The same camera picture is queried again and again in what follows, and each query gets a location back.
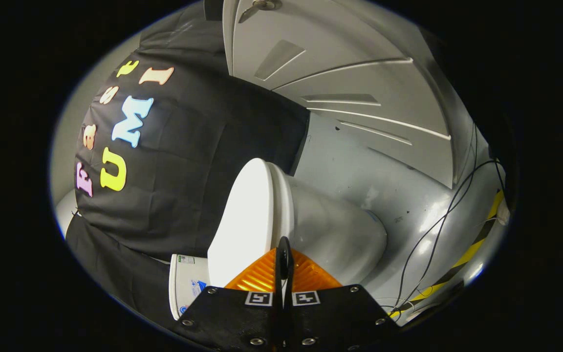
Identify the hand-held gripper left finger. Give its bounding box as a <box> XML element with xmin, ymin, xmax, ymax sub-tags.
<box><xmin>172</xmin><ymin>237</ymin><xmax>287</xmax><ymax>351</ymax></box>

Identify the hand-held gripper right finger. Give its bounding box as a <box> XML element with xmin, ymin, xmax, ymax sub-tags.
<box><xmin>281</xmin><ymin>237</ymin><xmax>402</xmax><ymax>351</ymax></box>

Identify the white toilet lid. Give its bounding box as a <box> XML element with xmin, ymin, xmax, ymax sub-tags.
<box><xmin>207</xmin><ymin>158</ymin><xmax>276</xmax><ymax>289</ymax></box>

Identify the white toilet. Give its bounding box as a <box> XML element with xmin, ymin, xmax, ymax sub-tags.
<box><xmin>169</xmin><ymin>158</ymin><xmax>388</xmax><ymax>321</ymax></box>

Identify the black backdrop cloth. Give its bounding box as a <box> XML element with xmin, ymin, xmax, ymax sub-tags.
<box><xmin>65</xmin><ymin>5</ymin><xmax>310</xmax><ymax>333</ymax></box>

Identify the yellow black hazard tape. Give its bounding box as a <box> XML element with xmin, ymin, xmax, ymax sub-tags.
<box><xmin>389</xmin><ymin>188</ymin><xmax>507</xmax><ymax>318</ymax></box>

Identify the white cabinet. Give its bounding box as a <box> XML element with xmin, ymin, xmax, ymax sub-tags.
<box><xmin>223</xmin><ymin>0</ymin><xmax>463</xmax><ymax>189</ymax></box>

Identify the black cable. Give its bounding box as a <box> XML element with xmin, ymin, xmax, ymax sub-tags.
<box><xmin>394</xmin><ymin>159</ymin><xmax>507</xmax><ymax>308</ymax></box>
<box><xmin>421</xmin><ymin>122</ymin><xmax>480</xmax><ymax>296</ymax></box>

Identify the metal lever handle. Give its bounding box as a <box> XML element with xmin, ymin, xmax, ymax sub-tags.
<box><xmin>238</xmin><ymin>0</ymin><xmax>283</xmax><ymax>23</ymax></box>

